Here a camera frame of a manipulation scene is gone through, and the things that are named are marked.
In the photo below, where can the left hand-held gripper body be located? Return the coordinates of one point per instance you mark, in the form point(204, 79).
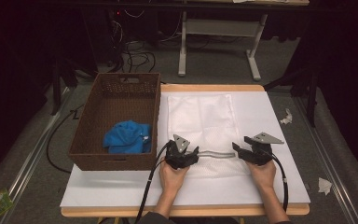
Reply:
point(175, 155)

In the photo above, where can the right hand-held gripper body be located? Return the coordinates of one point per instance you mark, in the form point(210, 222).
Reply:
point(261, 152)

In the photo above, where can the blue garment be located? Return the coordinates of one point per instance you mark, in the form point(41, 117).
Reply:
point(126, 137)

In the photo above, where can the brown wicker basket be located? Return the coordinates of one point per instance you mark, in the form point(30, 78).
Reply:
point(115, 102)

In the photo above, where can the person's right hand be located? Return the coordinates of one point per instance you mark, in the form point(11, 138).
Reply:
point(262, 175)

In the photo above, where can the person's left hand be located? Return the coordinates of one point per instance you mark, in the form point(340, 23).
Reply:
point(172, 179)

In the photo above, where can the small crumpled white paper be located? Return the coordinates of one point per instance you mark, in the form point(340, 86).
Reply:
point(287, 118)

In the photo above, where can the white board sheet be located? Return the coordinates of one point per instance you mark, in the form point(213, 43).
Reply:
point(130, 186)

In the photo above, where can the flat crumpled white paper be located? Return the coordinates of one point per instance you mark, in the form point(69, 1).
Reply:
point(324, 186)

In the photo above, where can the dark metal stand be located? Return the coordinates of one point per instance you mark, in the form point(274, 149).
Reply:
point(310, 96)
point(57, 84)

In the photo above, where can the metal floor rail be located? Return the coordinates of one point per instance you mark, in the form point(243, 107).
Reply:
point(329, 161)
point(28, 161)

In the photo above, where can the white desk frame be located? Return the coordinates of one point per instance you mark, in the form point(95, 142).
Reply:
point(220, 28)

